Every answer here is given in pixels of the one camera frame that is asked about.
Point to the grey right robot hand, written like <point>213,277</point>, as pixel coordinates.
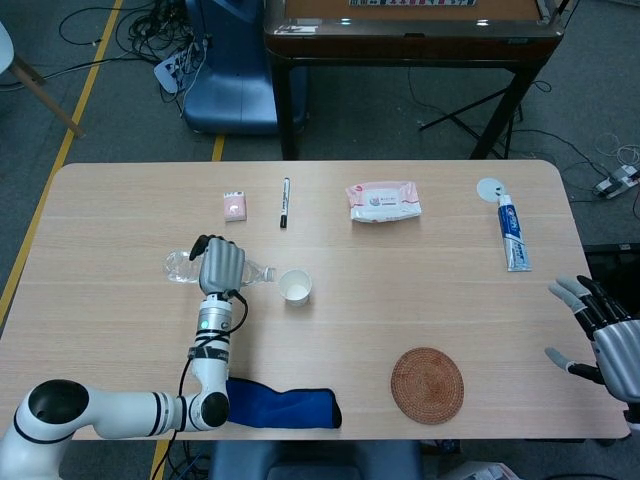
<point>620,350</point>

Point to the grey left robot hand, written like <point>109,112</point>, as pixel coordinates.
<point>222,265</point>

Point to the clear plastic water bottle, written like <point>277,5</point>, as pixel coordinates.
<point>180,267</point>

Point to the white floral paper cup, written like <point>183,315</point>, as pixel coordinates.
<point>295,290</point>

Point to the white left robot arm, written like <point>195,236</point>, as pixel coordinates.
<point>125,412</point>

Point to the small pink tissue pack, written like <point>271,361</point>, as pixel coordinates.
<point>235,206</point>

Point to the black box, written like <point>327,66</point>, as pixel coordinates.
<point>612,270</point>

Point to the black white marker pen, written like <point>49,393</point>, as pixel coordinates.
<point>285,202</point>

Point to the blue microfiber cloth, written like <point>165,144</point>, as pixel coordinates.
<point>285,407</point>

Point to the blue white toothpaste tube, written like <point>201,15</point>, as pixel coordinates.
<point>514,235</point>

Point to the grey power strip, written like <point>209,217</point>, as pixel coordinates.
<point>615,181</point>

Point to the pink white wet wipes pack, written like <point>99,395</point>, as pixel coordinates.
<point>382,202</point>

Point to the blue machine base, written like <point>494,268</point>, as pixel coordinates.
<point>230,90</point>

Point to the brown woven rattan coaster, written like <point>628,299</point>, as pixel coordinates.
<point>427,387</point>

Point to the white power strip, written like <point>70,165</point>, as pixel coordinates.
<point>172,70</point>

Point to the white round disc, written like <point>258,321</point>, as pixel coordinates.
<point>490,189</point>

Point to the blue robot torso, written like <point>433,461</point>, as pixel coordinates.
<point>310,460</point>

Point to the white chair with wooden legs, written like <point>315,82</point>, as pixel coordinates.
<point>45,95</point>

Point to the dark wood mahjong table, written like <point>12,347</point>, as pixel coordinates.
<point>415,40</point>

